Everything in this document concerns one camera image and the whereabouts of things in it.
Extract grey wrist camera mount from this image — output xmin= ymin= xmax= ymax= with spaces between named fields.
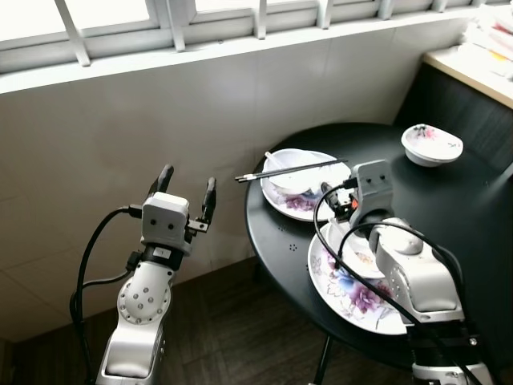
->
xmin=141 ymin=192 xmax=192 ymax=252
xmin=351 ymin=160 xmax=396 ymax=227

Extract small white floral bowl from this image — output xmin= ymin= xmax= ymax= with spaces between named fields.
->
xmin=401 ymin=124 xmax=464 ymax=168

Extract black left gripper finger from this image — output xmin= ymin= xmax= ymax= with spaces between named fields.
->
xmin=200 ymin=176 xmax=218 ymax=227
xmin=147 ymin=164 xmax=176 ymax=197

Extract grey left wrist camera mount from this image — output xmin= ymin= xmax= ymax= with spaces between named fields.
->
xmin=141 ymin=192 xmax=192 ymax=252

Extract white ceramic spoon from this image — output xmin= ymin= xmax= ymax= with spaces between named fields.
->
xmin=265 ymin=151 xmax=285 ymax=173

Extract dark cabinet light wooden top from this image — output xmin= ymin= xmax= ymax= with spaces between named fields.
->
xmin=397 ymin=44 xmax=513 ymax=173

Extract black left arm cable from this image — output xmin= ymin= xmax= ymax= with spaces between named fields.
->
xmin=71 ymin=205 xmax=145 ymax=385

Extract white plate purple flowers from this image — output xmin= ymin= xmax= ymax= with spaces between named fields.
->
xmin=261 ymin=150 xmax=353 ymax=223

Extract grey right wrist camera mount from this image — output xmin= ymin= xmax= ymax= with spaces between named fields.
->
xmin=351 ymin=160 xmax=396 ymax=227

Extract round black table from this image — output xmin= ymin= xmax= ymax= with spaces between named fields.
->
xmin=244 ymin=122 xmax=513 ymax=385

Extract large white plate blue flowers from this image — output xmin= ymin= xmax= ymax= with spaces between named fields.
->
xmin=307 ymin=221 xmax=418 ymax=336

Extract white window frame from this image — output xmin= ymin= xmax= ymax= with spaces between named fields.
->
xmin=0 ymin=0 xmax=490 ymax=73

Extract plain white bowl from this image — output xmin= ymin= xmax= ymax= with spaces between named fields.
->
xmin=329 ymin=221 xmax=386 ymax=278
xmin=265 ymin=148 xmax=321 ymax=196

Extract stack of white packets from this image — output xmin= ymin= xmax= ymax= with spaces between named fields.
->
xmin=461 ymin=4 xmax=513 ymax=81

